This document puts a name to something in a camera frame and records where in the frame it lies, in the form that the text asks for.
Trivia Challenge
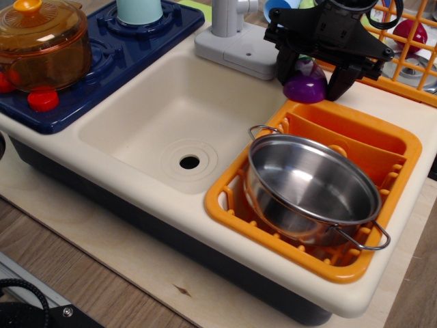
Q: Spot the amber transparent pot with lid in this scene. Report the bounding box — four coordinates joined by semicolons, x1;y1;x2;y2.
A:
1;1;92;92

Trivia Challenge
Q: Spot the black bracket with screw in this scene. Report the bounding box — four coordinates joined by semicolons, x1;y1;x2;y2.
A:
49;304;103;328

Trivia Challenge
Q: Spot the red stove knob at edge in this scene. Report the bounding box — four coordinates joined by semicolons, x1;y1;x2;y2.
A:
0;72;16;94

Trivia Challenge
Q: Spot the light plywood base board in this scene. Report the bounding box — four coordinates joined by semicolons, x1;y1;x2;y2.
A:
1;145;436;327

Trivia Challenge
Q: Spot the light teal cup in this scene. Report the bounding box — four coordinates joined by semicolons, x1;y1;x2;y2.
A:
116;0;163;25

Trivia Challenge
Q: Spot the steel pot lid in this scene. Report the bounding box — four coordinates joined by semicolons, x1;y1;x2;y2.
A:
382;54;436;94

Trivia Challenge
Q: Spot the black braided cable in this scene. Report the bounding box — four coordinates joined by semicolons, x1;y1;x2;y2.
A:
0;278;52;328

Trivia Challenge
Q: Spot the stainless steel pan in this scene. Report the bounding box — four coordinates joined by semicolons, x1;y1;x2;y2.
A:
244;125;391;251

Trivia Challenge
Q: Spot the orange dish drainer basket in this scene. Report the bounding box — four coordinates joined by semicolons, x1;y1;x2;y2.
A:
205;101;422;284

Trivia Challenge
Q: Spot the green toy vegetable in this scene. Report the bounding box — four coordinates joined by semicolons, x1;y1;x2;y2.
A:
298;0;317;10

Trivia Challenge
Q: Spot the orange wire dish rack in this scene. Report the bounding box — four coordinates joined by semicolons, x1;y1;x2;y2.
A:
360;1;436;107

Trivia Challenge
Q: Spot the blue plastic cup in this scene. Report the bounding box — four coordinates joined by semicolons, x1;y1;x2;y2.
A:
263;0;293;22

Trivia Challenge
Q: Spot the grey toy faucet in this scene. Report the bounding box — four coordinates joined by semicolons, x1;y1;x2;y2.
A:
195;0;278;80

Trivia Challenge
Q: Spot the cream toy sink unit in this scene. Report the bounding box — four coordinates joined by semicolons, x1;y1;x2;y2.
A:
1;37;436;319

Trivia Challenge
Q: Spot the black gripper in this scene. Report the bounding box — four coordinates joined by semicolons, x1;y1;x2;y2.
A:
264;1;395;101

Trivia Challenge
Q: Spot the navy blue toy stove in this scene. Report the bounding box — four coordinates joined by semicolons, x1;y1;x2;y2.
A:
1;1;205;135

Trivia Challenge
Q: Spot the red toy fruit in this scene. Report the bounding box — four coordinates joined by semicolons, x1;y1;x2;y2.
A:
392;18;429;55

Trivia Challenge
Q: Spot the purple toy eggplant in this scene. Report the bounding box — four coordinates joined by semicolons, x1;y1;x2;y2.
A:
283;57;328;104

